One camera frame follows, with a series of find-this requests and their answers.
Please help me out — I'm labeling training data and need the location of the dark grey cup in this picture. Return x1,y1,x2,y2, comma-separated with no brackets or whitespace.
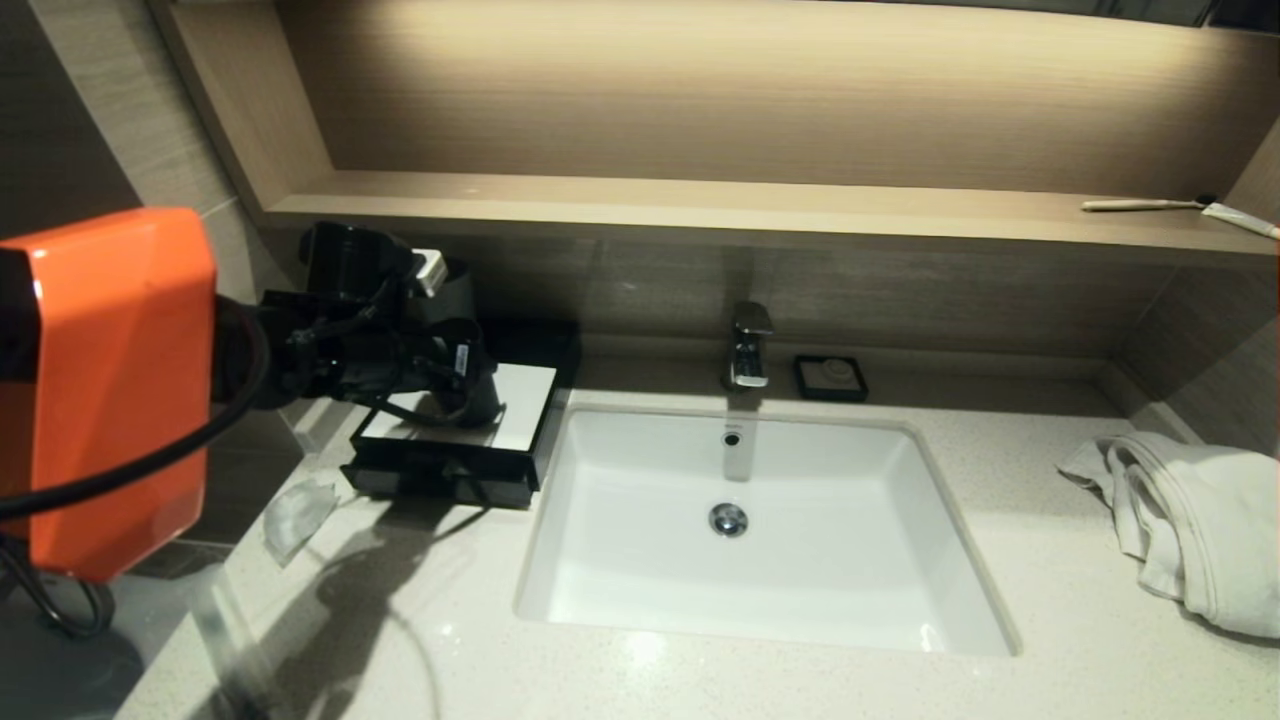
415,318,507,427

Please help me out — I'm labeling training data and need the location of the black lacquer storage box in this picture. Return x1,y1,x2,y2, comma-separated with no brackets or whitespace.
350,320,583,491

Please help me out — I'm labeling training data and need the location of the light grey cup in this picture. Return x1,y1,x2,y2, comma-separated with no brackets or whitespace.
425,258,479,326

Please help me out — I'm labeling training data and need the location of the crumpled clear plastic sachet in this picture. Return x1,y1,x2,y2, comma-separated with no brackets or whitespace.
264,478,341,566

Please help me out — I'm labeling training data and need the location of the long clear toothbrush packet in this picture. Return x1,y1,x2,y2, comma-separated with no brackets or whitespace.
190,570,291,720

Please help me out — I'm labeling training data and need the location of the wooden shelf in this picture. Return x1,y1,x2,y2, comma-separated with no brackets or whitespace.
262,170,1280,267

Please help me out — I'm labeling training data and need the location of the chrome faucet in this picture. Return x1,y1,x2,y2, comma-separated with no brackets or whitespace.
722,302,775,391

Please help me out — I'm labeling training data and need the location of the black soap dish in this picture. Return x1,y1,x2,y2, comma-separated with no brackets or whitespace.
794,355,869,404

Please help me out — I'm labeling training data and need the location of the white sink basin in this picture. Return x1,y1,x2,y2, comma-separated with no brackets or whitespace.
514,403,1021,658

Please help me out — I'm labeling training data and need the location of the white toothbrush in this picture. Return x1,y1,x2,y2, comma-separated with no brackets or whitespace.
1081,195,1216,213

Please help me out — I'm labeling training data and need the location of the white towel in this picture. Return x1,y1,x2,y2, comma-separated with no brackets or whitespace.
1056,432,1280,639

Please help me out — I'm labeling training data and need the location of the white toothpaste tube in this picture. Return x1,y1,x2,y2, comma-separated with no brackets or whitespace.
1200,202,1280,241

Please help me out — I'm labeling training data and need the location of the black hose with fitting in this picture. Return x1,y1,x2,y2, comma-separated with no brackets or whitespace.
0,560,115,641

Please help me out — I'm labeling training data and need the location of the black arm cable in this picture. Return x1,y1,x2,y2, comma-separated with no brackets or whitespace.
0,300,273,523

